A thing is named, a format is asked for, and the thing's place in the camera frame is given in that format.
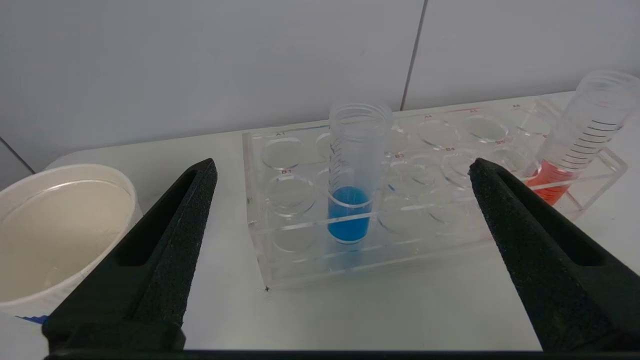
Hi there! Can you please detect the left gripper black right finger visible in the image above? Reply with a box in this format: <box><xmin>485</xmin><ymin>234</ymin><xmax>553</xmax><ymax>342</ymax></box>
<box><xmin>468</xmin><ymin>158</ymin><xmax>640</xmax><ymax>351</ymax></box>

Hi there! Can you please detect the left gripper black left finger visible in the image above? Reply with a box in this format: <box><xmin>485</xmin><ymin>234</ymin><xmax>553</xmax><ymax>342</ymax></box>
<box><xmin>42</xmin><ymin>158</ymin><xmax>218</xmax><ymax>353</ymax></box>

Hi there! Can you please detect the blue pigment test tube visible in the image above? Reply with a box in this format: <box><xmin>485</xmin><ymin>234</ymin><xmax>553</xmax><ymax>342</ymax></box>
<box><xmin>327</xmin><ymin>102</ymin><xmax>393</xmax><ymax>246</ymax></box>

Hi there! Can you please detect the clear acrylic test tube rack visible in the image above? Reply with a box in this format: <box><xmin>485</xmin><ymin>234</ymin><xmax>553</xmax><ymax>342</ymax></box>
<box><xmin>242</xmin><ymin>97</ymin><xmax>628</xmax><ymax>290</ymax></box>

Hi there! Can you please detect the red pigment test tube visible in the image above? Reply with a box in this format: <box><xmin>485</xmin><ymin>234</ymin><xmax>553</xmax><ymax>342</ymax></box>
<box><xmin>525</xmin><ymin>70</ymin><xmax>640</xmax><ymax>206</ymax></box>

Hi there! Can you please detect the blue white paper cup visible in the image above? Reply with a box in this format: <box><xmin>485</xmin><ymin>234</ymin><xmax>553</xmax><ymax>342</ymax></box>
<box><xmin>0</xmin><ymin>164</ymin><xmax>143</xmax><ymax>323</ymax></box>

